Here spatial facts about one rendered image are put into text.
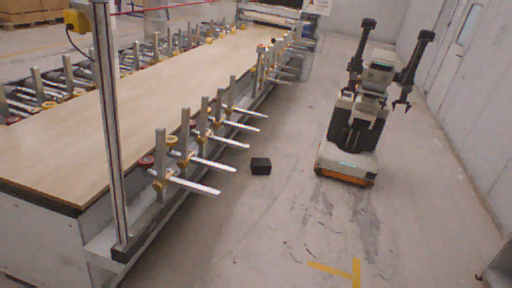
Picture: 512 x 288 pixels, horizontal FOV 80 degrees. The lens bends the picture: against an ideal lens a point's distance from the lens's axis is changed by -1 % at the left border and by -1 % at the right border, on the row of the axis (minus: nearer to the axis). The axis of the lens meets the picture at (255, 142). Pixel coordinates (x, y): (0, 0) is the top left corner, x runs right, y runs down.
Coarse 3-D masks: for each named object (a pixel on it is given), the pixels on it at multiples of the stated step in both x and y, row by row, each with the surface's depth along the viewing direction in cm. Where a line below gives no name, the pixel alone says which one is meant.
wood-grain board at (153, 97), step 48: (240, 48) 398; (96, 96) 216; (144, 96) 227; (192, 96) 240; (0, 144) 153; (48, 144) 159; (96, 144) 165; (144, 144) 172; (48, 192) 130; (96, 192) 134
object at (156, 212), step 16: (224, 128) 245; (208, 144) 220; (208, 160) 211; (176, 176) 183; (192, 176) 188; (176, 192) 171; (160, 208) 159; (144, 224) 148; (144, 240) 147; (112, 256) 136; (128, 256) 136
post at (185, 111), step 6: (186, 108) 161; (186, 114) 163; (186, 120) 164; (186, 126) 166; (186, 132) 168; (186, 138) 170; (180, 144) 173; (186, 144) 172; (180, 150) 175; (186, 150) 174; (180, 156) 177; (186, 156) 177; (186, 168) 181
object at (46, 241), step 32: (224, 96) 285; (0, 192) 140; (32, 192) 132; (128, 192) 167; (0, 224) 154; (32, 224) 145; (64, 224) 137; (96, 224) 147; (160, 224) 220; (0, 256) 170; (32, 256) 159; (64, 256) 150
